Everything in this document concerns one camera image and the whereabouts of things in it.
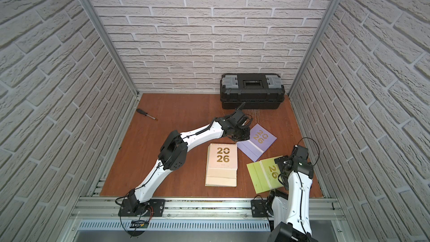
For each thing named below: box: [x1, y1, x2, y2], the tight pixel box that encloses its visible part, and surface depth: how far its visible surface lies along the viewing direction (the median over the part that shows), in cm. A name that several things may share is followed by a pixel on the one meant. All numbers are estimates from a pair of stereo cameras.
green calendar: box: [246, 155, 284, 195], surface depth 85 cm
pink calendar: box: [204, 142, 238, 188], surface depth 83 cm
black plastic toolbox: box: [220, 73, 286, 110], surface depth 103 cm
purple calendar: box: [236, 123, 278, 162], surface depth 96 cm
